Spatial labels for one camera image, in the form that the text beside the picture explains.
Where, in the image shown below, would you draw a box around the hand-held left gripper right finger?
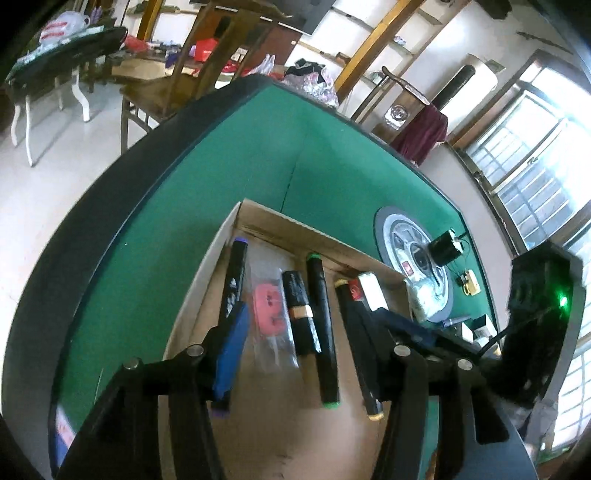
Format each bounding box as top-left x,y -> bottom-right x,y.
362,314 -> 539,480

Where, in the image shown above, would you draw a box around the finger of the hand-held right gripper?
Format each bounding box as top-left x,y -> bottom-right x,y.
374,310 -> 504,363

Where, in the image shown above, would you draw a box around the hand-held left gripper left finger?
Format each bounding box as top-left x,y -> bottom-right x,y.
55,302 -> 251,480

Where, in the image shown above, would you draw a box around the light blue tissue pack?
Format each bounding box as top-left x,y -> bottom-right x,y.
405,277 -> 437,321

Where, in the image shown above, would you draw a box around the grey box red end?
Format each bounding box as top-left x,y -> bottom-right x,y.
347,271 -> 389,313

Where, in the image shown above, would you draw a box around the pink item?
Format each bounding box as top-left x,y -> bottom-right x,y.
245,265 -> 301,374

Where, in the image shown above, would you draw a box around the black marker yellow cap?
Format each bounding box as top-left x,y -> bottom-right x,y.
335,278 -> 385,422

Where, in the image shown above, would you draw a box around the black marker purple cap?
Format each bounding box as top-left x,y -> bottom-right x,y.
210,237 -> 250,418

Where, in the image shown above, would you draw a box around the cardboard box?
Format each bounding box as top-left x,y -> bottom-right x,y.
161,198 -> 411,480

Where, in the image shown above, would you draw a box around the black marker green cap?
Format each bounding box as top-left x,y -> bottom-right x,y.
305,252 -> 341,409

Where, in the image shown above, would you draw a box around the black pen gold band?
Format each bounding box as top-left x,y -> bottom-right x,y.
281,271 -> 321,356

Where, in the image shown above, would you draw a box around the white and dark blue box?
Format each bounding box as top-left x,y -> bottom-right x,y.
462,314 -> 497,342

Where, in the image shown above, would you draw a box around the black cylindrical motor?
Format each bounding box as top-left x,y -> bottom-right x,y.
427,231 -> 465,267

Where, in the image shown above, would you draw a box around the round grey black table panel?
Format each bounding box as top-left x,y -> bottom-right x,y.
374,206 -> 453,324

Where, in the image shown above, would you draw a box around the window with metal grille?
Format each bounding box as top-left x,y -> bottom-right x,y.
455,51 -> 591,462

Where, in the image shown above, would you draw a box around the maroon cloth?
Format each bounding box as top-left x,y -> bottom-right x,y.
392,105 -> 448,167

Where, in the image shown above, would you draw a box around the white standing air conditioner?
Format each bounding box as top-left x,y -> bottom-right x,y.
434,53 -> 499,134

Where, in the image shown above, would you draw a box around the wooden chair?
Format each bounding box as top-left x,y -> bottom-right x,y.
374,67 -> 448,167
120,0 -> 296,153

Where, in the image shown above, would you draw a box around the pile of clothes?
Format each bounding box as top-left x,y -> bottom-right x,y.
281,58 -> 340,109

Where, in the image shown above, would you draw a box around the black folding table white legs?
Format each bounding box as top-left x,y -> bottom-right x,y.
4,25 -> 127,167

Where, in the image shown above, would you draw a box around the white red plastic bag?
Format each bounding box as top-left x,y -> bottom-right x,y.
38,11 -> 90,44

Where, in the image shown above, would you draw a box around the yellow keychain case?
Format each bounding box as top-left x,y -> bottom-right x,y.
459,270 -> 481,296

